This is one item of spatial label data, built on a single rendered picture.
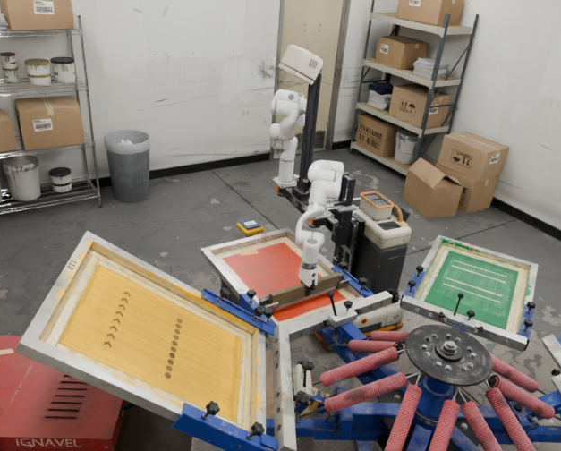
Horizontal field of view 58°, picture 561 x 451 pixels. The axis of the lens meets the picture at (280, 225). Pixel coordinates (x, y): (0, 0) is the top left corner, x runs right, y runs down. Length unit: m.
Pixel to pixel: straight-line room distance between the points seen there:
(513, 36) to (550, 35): 0.41
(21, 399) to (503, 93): 5.46
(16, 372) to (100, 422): 0.41
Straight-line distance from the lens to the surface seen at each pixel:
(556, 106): 5.91
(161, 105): 5.86
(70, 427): 1.88
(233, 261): 2.82
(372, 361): 1.94
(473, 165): 5.95
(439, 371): 1.84
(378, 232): 3.41
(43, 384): 2.04
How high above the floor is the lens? 2.51
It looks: 29 degrees down
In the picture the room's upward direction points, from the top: 5 degrees clockwise
